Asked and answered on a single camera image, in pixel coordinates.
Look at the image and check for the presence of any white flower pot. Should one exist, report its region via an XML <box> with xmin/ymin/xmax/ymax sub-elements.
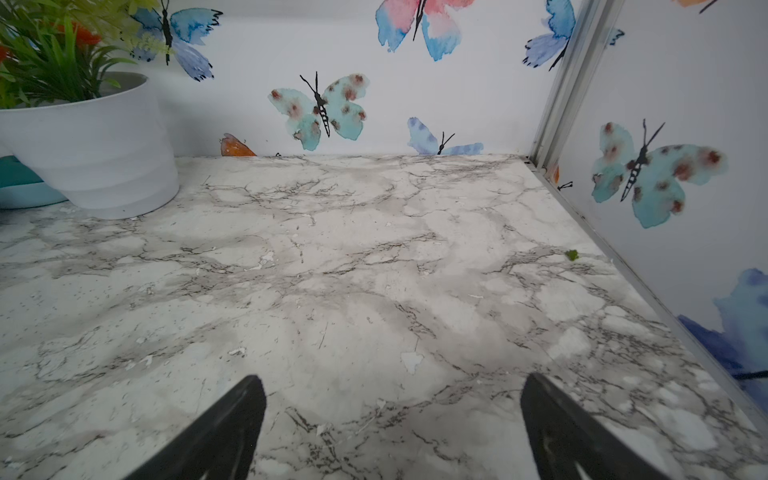
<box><xmin>1</xmin><ymin>72</ymin><xmax>179</xmax><ymax>219</ymax></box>

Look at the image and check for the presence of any teal hand-shaped holder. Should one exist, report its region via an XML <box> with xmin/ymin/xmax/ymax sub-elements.
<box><xmin>0</xmin><ymin>155</ymin><xmax>67</xmax><ymax>210</ymax></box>

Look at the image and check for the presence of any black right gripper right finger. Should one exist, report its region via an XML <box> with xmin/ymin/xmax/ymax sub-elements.
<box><xmin>520</xmin><ymin>373</ymin><xmax>667</xmax><ymax>480</ymax></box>

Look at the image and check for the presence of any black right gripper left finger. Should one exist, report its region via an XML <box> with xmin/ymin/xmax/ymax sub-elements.
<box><xmin>127</xmin><ymin>375</ymin><xmax>267</xmax><ymax>479</ymax></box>

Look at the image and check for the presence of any green artificial plant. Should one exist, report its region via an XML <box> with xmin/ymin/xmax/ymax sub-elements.
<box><xmin>1</xmin><ymin>1</ymin><xmax>163</xmax><ymax>109</ymax></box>

